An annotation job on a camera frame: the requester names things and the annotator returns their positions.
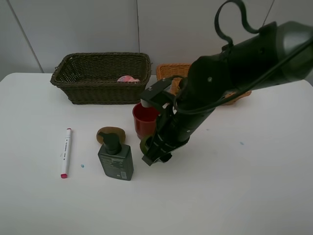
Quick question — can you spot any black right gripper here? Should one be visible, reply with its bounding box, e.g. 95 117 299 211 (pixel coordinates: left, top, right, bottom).
142 97 214 166

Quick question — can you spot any green lime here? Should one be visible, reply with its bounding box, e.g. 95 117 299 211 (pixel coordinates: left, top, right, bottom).
139 135 153 155

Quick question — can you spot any red plastic cup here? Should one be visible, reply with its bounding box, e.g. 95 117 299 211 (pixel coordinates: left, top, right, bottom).
133 103 160 140

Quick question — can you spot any pink dish soap bottle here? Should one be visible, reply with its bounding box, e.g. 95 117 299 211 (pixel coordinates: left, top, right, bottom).
117 75 140 83

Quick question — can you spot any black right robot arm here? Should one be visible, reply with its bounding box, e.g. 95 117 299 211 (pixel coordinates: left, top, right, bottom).
140 22 313 165

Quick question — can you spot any dark green pump bottle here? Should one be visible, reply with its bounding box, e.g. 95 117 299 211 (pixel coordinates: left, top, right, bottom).
98 132 134 181

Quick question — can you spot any brown kiwi fruit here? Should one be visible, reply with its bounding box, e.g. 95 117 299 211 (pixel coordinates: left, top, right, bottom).
96 126 126 144

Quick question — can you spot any orange wicker basket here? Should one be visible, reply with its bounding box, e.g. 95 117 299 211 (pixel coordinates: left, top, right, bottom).
156 63 252 106

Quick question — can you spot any white marker with red caps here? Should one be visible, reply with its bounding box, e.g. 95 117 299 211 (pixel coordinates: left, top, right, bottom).
60 128 72 179

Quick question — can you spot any dark brown wicker basket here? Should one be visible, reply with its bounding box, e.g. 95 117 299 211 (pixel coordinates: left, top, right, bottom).
50 52 151 105

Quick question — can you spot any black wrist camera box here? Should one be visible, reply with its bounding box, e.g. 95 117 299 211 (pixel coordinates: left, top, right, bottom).
139 76 178 112

